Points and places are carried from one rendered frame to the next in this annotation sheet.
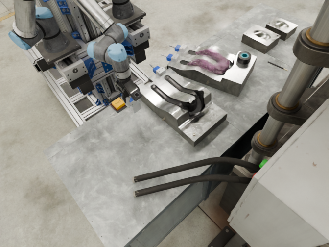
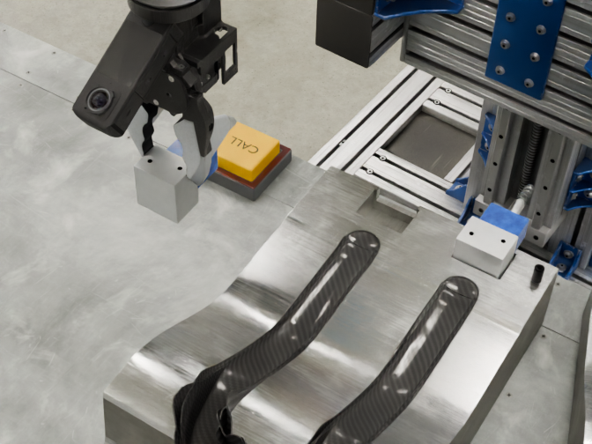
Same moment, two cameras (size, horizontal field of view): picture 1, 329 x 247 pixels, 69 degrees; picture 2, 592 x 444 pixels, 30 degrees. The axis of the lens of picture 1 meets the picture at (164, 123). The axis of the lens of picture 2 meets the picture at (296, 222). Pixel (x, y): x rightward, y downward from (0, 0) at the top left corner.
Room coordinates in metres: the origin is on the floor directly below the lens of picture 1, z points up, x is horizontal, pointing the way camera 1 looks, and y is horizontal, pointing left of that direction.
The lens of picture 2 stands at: (0.64, -0.60, 1.71)
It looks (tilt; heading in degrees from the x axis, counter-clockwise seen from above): 48 degrees down; 66
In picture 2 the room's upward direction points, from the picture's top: 2 degrees clockwise
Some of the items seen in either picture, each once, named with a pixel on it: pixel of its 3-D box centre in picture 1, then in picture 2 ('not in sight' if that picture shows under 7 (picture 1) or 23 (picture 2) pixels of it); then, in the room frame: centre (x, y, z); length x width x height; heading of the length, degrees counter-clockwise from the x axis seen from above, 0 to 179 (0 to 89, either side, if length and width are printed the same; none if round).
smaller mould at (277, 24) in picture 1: (280, 28); not in sight; (1.45, -0.93, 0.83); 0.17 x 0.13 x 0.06; 35
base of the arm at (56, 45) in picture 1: (53, 38); not in sight; (1.31, 0.59, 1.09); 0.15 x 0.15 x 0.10
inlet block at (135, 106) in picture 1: (129, 101); (195, 156); (0.87, 0.17, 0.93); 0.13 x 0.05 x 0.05; 35
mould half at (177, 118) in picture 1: (178, 100); (310, 402); (0.88, -0.10, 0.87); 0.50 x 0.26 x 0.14; 35
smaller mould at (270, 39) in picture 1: (260, 38); not in sight; (1.36, -0.75, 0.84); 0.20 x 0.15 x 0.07; 35
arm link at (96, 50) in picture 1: (103, 50); not in sight; (0.92, 0.23, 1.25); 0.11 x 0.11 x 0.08; 55
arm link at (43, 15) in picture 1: (42, 21); not in sight; (1.31, 0.60, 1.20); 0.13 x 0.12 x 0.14; 145
